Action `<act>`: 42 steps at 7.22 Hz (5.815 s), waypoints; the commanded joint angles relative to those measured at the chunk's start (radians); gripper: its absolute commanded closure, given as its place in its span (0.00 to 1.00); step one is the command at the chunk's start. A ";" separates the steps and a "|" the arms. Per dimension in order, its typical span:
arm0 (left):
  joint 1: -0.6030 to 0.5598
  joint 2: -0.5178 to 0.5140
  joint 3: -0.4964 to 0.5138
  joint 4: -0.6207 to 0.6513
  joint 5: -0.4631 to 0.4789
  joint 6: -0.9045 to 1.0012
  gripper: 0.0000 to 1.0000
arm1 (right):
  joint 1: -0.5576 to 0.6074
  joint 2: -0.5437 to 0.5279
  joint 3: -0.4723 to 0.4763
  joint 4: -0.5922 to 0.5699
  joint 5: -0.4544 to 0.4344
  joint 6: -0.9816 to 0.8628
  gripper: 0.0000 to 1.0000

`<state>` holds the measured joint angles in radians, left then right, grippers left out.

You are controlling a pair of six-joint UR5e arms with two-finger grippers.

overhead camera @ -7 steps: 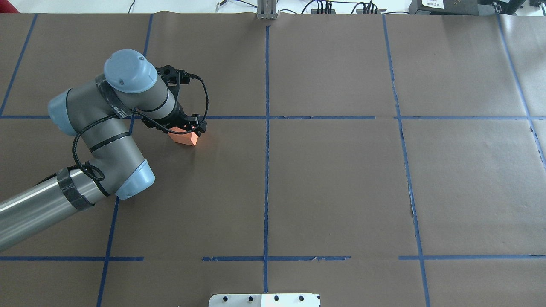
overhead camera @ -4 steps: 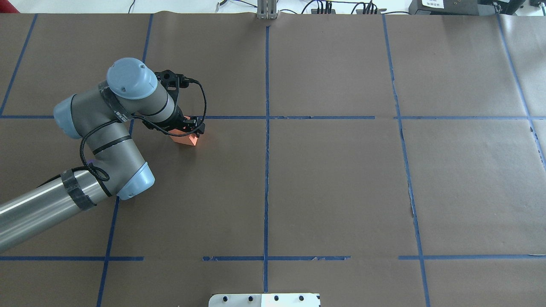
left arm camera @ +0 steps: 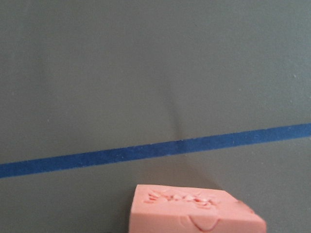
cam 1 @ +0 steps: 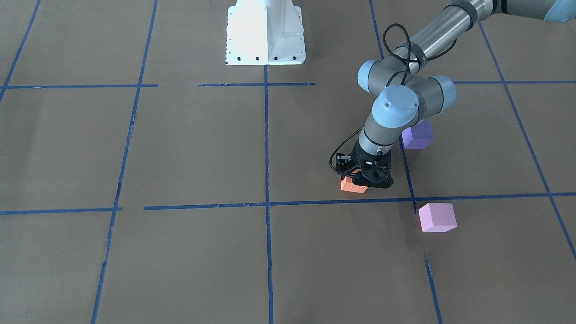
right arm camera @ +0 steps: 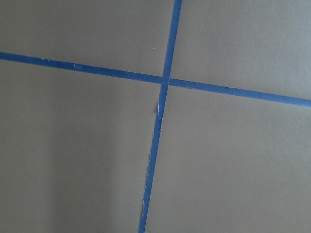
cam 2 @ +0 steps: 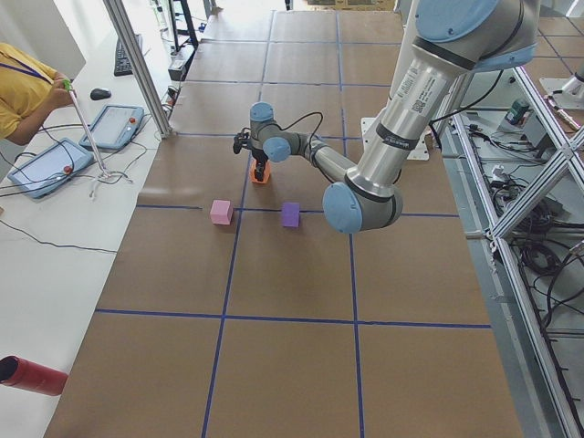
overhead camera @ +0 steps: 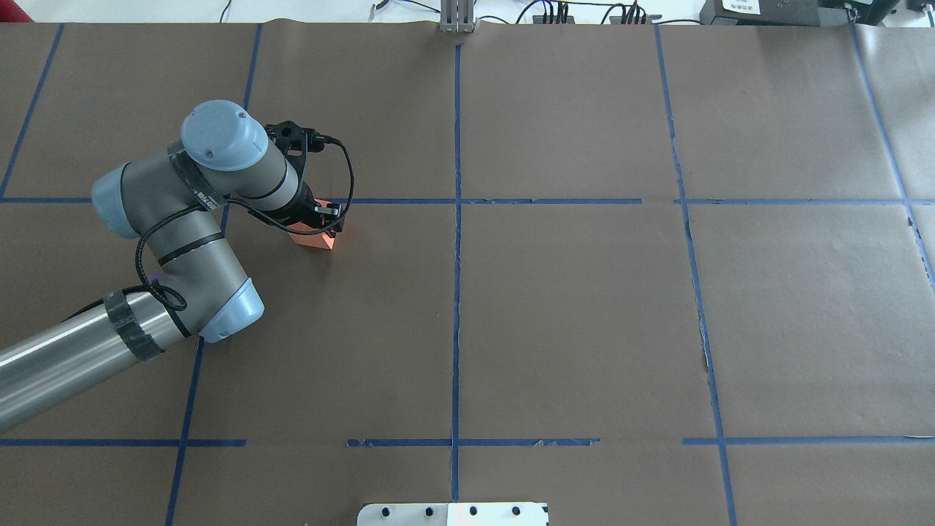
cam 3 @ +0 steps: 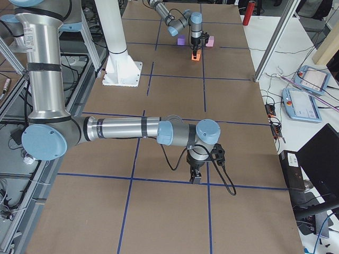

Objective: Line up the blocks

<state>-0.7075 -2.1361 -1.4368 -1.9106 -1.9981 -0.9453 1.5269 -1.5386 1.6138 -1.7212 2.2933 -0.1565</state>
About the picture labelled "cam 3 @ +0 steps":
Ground black computer box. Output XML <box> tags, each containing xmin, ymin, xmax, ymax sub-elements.
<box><xmin>279</xmin><ymin>150</ymin><xmax>306</xmax><ymax>192</ymax></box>

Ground near blue teach pendant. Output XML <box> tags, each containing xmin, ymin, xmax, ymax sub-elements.
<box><xmin>282</xmin><ymin>88</ymin><xmax>322</xmax><ymax>123</ymax></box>

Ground pink foam block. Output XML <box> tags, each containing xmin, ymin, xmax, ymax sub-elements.
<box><xmin>206</xmin><ymin>35</ymin><xmax>215</xmax><ymax>47</ymax></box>

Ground red cylinder bottle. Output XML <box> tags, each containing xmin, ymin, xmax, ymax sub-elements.
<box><xmin>243</xmin><ymin>1</ymin><xmax>256</xmax><ymax>26</ymax></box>

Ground orange foam block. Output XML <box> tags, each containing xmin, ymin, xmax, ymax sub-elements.
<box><xmin>191</xmin><ymin>50</ymin><xmax>201</xmax><ymax>61</ymax></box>

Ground aluminium side frame rail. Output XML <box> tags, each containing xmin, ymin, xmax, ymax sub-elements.
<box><xmin>1</xmin><ymin>19</ymin><xmax>105</xmax><ymax>253</ymax></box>

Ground far blue teach pendant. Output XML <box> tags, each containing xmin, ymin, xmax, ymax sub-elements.
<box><xmin>294</xmin><ymin>65</ymin><xmax>330</xmax><ymax>95</ymax></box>

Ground aluminium frame post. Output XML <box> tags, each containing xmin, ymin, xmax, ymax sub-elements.
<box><xmin>254</xmin><ymin>0</ymin><xmax>300</xmax><ymax>82</ymax></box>

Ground purple foam block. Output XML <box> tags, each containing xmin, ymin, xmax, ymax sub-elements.
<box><xmin>177</xmin><ymin>34</ymin><xmax>186</xmax><ymax>46</ymax></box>

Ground white pedestal column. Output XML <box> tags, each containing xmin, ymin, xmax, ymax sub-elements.
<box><xmin>95</xmin><ymin>0</ymin><xmax>142</xmax><ymax>87</ymax></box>

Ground black monitor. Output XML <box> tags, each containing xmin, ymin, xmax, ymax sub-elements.
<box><xmin>295</xmin><ymin>123</ymin><xmax>338</xmax><ymax>220</ymax></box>

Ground blue teach pendant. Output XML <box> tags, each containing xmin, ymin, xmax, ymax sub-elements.
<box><xmin>294</xmin><ymin>65</ymin><xmax>330</xmax><ymax>95</ymax></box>
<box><xmin>282</xmin><ymin>88</ymin><xmax>322</xmax><ymax>123</ymax></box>

